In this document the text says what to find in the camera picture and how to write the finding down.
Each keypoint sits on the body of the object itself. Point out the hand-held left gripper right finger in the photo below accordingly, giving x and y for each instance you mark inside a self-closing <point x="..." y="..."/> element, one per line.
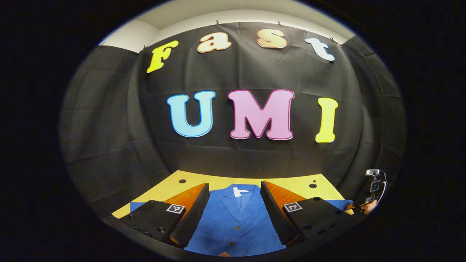
<point x="276" y="214"/>

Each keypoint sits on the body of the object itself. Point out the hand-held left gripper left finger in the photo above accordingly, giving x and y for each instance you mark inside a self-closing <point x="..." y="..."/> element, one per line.
<point x="193" y="218"/>

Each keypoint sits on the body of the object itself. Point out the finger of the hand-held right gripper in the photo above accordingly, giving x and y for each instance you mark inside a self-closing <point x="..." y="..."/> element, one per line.
<point x="356" y="206"/>

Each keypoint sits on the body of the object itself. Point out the black backdrop cloth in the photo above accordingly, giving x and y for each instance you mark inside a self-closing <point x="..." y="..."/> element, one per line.
<point x="127" y="127"/>

